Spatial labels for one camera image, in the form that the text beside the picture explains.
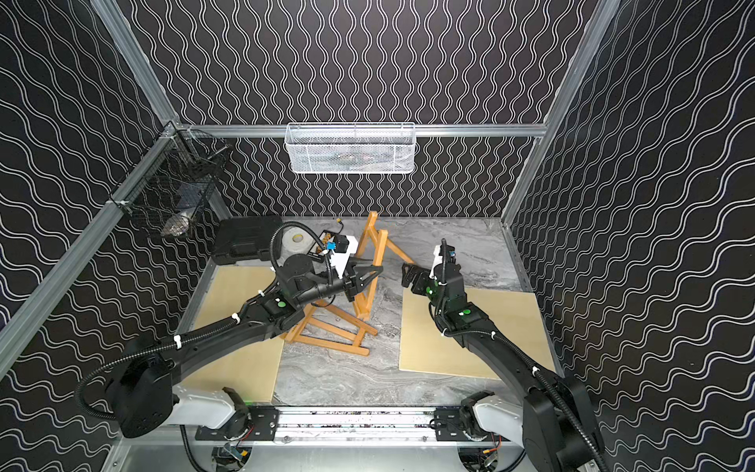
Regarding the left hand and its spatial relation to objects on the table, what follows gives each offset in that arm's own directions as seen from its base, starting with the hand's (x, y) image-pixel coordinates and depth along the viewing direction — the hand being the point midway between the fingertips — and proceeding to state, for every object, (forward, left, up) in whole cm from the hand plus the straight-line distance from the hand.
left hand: (380, 261), depth 68 cm
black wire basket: (+28, +69, -6) cm, 75 cm away
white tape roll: (+32, +34, -32) cm, 56 cm away
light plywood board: (-17, +34, -31) cm, 49 cm away
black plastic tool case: (+26, +50, -27) cm, 63 cm away
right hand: (+9, -11, -14) cm, 20 cm away
